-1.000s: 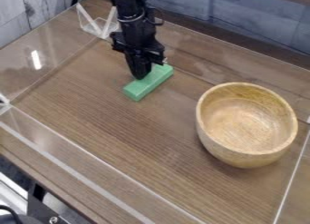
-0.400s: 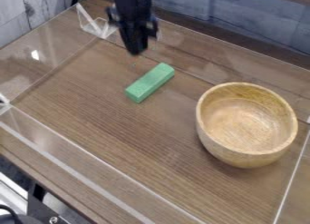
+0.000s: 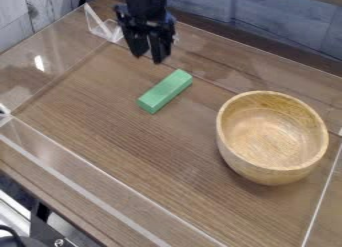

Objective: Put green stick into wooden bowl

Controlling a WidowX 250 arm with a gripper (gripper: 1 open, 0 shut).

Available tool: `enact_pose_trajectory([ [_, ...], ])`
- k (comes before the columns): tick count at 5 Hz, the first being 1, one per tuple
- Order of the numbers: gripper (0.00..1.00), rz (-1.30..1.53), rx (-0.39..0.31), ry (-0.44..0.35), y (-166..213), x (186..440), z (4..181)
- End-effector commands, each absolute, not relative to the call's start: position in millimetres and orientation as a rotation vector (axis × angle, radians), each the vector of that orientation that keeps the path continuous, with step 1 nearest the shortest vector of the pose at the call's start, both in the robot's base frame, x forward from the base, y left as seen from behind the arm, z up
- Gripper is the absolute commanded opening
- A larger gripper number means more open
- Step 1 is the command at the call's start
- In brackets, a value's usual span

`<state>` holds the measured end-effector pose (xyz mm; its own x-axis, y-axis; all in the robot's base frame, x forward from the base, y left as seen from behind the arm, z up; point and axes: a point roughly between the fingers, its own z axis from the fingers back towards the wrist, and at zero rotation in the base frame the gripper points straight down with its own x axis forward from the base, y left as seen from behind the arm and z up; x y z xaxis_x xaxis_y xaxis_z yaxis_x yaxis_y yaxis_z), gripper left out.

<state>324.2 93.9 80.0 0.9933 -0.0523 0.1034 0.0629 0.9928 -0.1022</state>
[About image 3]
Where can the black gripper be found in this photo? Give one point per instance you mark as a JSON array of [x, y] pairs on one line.
[[142, 17]]

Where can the green rectangular block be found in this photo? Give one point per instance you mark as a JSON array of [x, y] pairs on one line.
[[164, 91]]

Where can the wooden bowl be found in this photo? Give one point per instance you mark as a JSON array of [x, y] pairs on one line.
[[271, 137]]

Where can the clear acrylic corner bracket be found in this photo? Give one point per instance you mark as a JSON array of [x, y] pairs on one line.
[[104, 29]]

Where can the clear acrylic tray wall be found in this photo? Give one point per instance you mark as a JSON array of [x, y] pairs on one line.
[[111, 211]]

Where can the black table frame leg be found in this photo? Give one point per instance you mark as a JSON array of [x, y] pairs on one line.
[[51, 229]]

